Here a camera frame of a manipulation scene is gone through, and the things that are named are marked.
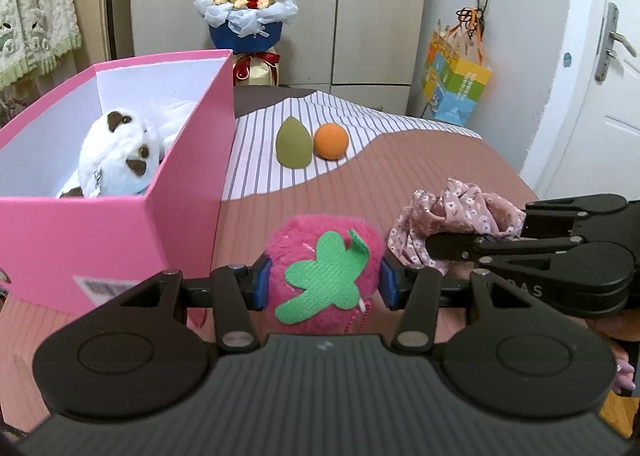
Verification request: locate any orange ball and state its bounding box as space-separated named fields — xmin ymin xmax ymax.
xmin=313 ymin=122 xmax=350 ymax=160

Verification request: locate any colourful paper bag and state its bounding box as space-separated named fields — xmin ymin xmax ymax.
xmin=421 ymin=28 xmax=494 ymax=127

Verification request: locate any white brown plush dog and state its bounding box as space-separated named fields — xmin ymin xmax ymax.
xmin=56 ymin=98 xmax=199 ymax=200

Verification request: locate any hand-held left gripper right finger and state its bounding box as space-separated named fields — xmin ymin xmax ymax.
xmin=379 ymin=256 xmax=537 ymax=355

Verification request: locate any pink cardboard box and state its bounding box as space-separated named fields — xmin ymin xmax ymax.
xmin=0 ymin=49 xmax=236 ymax=315

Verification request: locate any pink strawberry plush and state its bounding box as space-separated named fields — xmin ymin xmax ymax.
xmin=264 ymin=215 xmax=386 ymax=335

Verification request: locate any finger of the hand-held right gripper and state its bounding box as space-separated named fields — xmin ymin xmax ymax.
xmin=424 ymin=232 xmax=589 ymax=279
xmin=521 ymin=196 xmax=592 ymax=239

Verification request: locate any white door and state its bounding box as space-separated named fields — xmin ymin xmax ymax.
xmin=519 ymin=0 xmax=640 ymax=203

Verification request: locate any person's right hand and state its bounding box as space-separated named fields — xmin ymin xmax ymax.
xmin=587 ymin=307 xmax=639 ymax=395

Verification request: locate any green egg-shaped sponge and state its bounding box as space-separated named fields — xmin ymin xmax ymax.
xmin=275 ymin=115 xmax=314 ymax=170

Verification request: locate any orange black cord bundle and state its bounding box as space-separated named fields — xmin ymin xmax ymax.
xmin=454 ymin=0 xmax=489 ymax=60

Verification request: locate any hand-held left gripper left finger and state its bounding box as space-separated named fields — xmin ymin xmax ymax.
xmin=119 ymin=256 xmax=274 ymax=355

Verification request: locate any pink floral cloth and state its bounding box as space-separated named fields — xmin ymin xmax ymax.
xmin=387 ymin=177 xmax=529 ymax=275

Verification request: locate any beige wardrobe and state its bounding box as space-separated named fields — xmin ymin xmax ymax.
xmin=129 ymin=0 xmax=432 ymax=115

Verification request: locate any flower bouquet in blue wrap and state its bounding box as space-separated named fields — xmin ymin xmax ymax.
xmin=193 ymin=0 xmax=300 ymax=88

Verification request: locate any white green knitted cardigan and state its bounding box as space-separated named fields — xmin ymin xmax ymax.
xmin=0 ymin=0 xmax=84 ymax=90

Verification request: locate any silver door handle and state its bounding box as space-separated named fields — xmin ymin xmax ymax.
xmin=596 ymin=2 xmax=639 ymax=83

